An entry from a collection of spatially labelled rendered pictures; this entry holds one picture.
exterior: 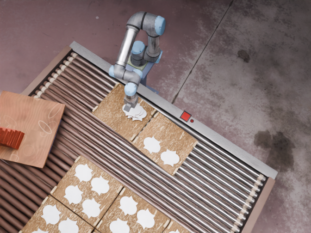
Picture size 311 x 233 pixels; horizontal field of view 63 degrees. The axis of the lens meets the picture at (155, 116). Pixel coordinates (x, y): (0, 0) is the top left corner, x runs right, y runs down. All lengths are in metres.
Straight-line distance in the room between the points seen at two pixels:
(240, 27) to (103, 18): 1.91
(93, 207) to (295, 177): 2.37
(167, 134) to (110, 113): 0.50
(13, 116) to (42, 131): 0.25
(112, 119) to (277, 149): 2.11
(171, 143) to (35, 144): 1.02
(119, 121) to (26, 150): 0.71
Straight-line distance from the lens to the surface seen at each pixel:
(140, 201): 1.98
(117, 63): 1.74
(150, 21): 1.78
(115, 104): 2.13
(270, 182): 2.22
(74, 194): 2.02
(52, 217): 2.07
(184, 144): 2.06
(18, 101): 2.21
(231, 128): 3.23
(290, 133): 3.54
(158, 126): 2.06
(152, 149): 2.01
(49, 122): 2.07
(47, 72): 2.35
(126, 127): 2.06
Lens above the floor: 2.92
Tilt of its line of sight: 72 degrees down
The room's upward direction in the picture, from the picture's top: 12 degrees clockwise
